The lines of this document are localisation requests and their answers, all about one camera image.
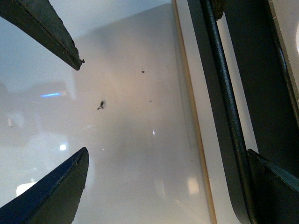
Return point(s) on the black drawer handle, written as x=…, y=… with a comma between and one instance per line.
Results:
x=227, y=102

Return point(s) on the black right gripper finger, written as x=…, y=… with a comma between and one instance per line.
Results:
x=39, y=20
x=54, y=199

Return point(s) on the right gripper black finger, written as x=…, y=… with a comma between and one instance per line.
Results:
x=218, y=7
x=277, y=190

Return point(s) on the wooden two-drawer cabinet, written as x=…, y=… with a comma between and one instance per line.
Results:
x=179, y=7

